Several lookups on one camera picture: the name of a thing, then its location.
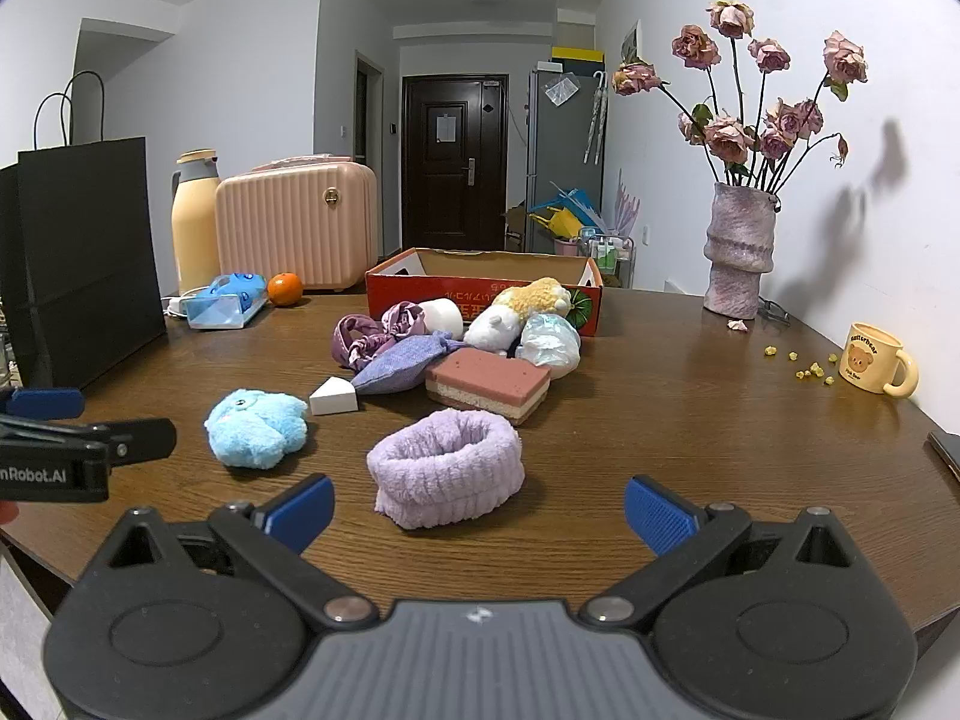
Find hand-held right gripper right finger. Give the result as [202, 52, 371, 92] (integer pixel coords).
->
[583, 475, 890, 627]

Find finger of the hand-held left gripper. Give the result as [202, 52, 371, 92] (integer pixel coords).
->
[0, 388, 85, 421]
[0, 414, 178, 464]

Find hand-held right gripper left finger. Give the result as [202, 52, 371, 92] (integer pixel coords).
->
[75, 474, 382, 631]

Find light blue cloth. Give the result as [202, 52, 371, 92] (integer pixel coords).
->
[205, 388, 310, 470]

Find white wedge makeup sponge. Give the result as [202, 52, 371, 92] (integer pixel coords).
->
[309, 377, 361, 416]

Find lilac terry headband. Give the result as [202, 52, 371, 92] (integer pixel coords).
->
[366, 409, 522, 530]

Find purple fabric pouch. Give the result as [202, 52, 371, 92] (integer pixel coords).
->
[350, 334, 473, 397]

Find purple satin scrunchie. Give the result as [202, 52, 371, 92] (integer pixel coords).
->
[332, 301, 432, 370]

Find iridescent plastic bag bundle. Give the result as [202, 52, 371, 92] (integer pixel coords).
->
[516, 313, 582, 378]

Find pink layered sponge block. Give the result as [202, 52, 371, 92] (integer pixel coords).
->
[425, 349, 552, 425]

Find white foam roll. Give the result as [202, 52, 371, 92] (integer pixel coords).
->
[416, 298, 466, 338]

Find red orange cardboard box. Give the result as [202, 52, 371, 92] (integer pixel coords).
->
[365, 247, 605, 338]

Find black paper bag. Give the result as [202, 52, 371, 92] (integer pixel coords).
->
[0, 71, 167, 391]

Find blue tissue pack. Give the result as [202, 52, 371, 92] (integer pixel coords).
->
[184, 272, 269, 331]

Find scattered yellow crumbs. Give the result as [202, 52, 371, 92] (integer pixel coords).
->
[761, 345, 837, 385]

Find cream orange thermos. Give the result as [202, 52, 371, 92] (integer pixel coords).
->
[171, 150, 222, 293]

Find white yellow hamster plush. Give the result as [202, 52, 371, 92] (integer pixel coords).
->
[463, 277, 571, 352]

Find pink ribbed suitcase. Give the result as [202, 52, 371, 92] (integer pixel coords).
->
[215, 156, 380, 292]

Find yellow bear mug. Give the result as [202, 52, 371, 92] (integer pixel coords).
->
[838, 322, 920, 398]

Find purple textured vase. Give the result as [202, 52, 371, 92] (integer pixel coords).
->
[703, 181, 782, 317]

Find dark phone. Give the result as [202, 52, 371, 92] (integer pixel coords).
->
[926, 431, 960, 481]

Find purple feather decoration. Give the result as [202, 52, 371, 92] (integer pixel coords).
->
[615, 169, 642, 237]

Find blue yellow clutter pile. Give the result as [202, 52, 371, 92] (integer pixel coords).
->
[529, 181, 608, 241]

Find dark brown entrance door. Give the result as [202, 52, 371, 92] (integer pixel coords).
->
[401, 75, 509, 256]

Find grey refrigerator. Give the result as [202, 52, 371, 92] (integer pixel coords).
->
[525, 67, 605, 252]

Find bunch of dried pink roses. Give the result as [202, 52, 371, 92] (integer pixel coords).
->
[611, 0, 871, 192]

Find clear folded umbrella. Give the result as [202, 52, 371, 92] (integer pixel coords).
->
[583, 71, 607, 166]

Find yellow black box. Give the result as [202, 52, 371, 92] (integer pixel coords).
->
[551, 46, 605, 74]

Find wire rolling cart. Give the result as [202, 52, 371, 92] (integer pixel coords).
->
[589, 235, 635, 290]

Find side doorway frame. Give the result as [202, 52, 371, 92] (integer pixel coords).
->
[354, 51, 385, 256]

